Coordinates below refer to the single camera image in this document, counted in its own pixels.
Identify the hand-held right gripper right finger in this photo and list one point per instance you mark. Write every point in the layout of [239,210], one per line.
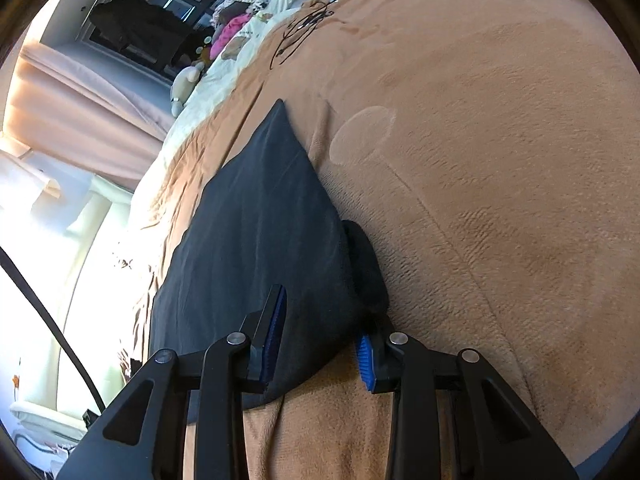
[365,360]

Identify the pink curtain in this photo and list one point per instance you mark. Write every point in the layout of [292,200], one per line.
[75,110]

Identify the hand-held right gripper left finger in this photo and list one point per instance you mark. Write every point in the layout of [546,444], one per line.
[275,335]

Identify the brown blanket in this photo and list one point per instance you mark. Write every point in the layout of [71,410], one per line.
[475,160]

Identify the black bear print t-shirt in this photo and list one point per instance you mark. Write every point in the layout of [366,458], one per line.
[260,220]

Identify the beige stuffed toy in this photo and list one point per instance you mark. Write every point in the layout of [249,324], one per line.
[182,85]

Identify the cream duvet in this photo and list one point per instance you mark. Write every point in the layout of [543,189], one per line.
[220,80]

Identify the pink cloth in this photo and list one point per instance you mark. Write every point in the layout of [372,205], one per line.
[225,35]

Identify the dark purple cloth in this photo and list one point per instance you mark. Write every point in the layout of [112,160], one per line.
[232,11]

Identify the black hanging clothes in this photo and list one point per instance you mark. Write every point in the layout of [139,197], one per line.
[135,25]

